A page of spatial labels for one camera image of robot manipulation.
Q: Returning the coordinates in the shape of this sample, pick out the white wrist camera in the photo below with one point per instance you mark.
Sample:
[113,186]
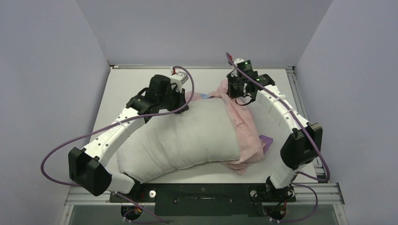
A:
[240,63]
[177,80]

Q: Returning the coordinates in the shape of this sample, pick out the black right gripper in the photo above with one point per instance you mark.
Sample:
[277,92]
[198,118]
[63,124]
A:
[232,93]

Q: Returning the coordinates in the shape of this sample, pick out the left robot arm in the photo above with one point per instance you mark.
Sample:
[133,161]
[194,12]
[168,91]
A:
[87,165]

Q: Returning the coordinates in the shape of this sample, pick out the white pillow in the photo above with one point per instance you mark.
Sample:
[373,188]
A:
[202,134]

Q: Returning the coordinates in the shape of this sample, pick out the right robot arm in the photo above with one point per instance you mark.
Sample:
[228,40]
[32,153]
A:
[303,141]

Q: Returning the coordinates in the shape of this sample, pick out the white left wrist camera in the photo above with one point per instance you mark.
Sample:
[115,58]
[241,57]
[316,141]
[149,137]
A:
[177,80]

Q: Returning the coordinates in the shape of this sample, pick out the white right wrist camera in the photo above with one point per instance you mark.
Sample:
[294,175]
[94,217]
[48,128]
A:
[240,63]

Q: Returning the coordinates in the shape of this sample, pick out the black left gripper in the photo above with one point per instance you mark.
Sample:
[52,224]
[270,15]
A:
[180,101]

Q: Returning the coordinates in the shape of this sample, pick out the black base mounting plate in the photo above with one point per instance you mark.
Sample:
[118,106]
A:
[252,199]

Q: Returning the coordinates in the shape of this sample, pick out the purple Elsa print pillowcase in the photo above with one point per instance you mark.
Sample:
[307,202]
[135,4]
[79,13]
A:
[252,145]

